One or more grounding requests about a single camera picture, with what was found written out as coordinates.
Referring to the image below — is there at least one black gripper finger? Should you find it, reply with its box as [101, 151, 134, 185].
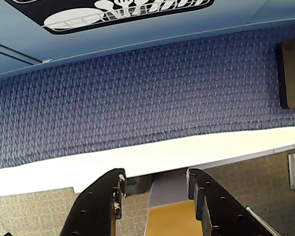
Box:
[186, 168, 277, 236]
[59, 168, 127, 236]

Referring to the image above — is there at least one brown board with black edge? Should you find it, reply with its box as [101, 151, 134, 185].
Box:
[275, 40, 295, 109]

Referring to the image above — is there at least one black dishwasher picture decal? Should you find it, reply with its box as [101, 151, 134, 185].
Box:
[1, 0, 216, 35]

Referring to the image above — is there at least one silver metal screw rod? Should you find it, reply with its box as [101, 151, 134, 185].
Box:
[245, 206, 282, 236]

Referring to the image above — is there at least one yellow block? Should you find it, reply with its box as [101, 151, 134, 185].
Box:
[144, 171, 197, 236]

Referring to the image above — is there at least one blue wooden toy kitchen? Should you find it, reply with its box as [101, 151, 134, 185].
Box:
[0, 0, 295, 79]

